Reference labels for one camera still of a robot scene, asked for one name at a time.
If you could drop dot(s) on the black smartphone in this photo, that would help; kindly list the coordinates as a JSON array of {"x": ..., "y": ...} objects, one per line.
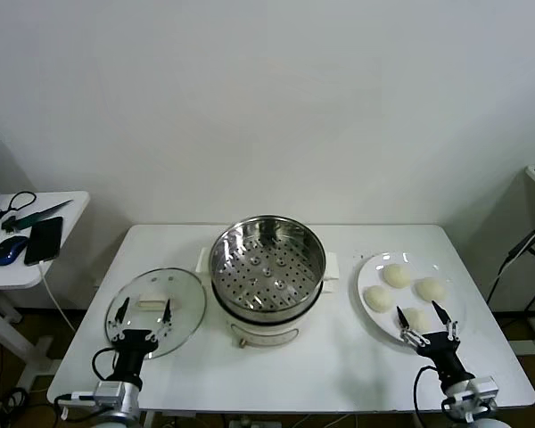
[{"x": 44, "y": 241}]

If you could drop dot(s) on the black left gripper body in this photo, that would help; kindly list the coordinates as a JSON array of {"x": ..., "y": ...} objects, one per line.
[{"x": 131, "y": 345}]

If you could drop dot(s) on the white round plate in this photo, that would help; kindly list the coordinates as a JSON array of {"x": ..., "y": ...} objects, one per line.
[{"x": 374, "y": 276}]

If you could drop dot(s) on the stainless steel steamer basket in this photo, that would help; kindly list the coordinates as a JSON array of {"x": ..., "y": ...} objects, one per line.
[{"x": 249, "y": 236}]

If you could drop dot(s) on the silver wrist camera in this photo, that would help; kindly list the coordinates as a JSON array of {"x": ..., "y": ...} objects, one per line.
[
  {"x": 111, "y": 393},
  {"x": 483, "y": 388}
]

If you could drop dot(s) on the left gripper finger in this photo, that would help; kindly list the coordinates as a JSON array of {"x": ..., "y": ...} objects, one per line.
[
  {"x": 124, "y": 310},
  {"x": 166, "y": 312}
]

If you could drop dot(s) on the white electric cooker base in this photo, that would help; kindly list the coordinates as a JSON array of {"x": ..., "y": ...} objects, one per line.
[{"x": 267, "y": 332}]

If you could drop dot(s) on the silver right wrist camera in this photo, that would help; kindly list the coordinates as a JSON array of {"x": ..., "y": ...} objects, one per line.
[{"x": 483, "y": 388}]

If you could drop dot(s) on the white side table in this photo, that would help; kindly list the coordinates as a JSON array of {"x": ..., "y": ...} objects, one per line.
[{"x": 71, "y": 209}]

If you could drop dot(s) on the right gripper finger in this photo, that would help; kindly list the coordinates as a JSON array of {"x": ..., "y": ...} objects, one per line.
[
  {"x": 440, "y": 312},
  {"x": 402, "y": 317}
]

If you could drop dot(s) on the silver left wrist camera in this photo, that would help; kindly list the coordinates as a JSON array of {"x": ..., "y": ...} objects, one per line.
[{"x": 111, "y": 393}]

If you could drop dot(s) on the white steamed baozi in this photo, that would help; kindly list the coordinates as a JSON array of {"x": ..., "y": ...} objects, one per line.
[
  {"x": 430, "y": 289},
  {"x": 397, "y": 275},
  {"x": 417, "y": 318},
  {"x": 379, "y": 298}
]

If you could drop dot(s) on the blue computer mouse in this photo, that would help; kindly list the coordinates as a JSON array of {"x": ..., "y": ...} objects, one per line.
[{"x": 9, "y": 252}]

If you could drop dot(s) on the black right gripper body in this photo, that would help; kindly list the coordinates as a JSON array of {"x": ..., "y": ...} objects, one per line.
[{"x": 443, "y": 354}]

